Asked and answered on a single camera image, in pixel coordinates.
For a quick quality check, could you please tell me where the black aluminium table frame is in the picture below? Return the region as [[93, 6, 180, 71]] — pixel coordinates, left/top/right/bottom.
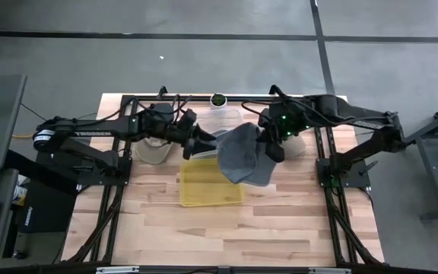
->
[[61, 93, 386, 274]]

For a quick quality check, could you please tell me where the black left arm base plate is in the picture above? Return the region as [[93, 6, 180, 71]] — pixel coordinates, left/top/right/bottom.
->
[[36, 147, 132, 187]]

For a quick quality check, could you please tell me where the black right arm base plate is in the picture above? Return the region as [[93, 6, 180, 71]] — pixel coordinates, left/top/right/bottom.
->
[[316, 158, 372, 190]]

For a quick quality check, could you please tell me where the beige baseball cap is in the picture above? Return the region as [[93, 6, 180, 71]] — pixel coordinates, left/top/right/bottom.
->
[[279, 133, 306, 160], [135, 137, 173, 165]]

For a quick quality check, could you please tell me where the small black lever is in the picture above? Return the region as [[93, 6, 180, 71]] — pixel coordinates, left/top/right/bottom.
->
[[358, 160, 379, 177]]

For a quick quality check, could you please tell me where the yellow plastic tray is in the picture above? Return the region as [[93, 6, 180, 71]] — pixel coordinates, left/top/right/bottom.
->
[[179, 158, 246, 208]]

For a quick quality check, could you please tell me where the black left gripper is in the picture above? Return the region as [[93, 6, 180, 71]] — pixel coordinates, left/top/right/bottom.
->
[[167, 108, 218, 161]]

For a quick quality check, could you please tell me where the black metal cart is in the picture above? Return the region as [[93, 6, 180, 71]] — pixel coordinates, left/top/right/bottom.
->
[[395, 97, 438, 221]]

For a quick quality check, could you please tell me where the silver metal bracket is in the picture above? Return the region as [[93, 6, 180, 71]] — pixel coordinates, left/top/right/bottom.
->
[[308, 267, 352, 274], [95, 266, 140, 274]]

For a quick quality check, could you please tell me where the clear plastic bin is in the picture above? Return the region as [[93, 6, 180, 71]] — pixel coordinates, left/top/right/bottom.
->
[[194, 107, 245, 159]]

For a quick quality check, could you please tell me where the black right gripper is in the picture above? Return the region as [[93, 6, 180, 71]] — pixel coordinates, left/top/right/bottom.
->
[[257, 104, 307, 164]]

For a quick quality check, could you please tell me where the black equipment box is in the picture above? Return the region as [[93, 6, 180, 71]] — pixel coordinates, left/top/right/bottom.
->
[[15, 178, 78, 234]]

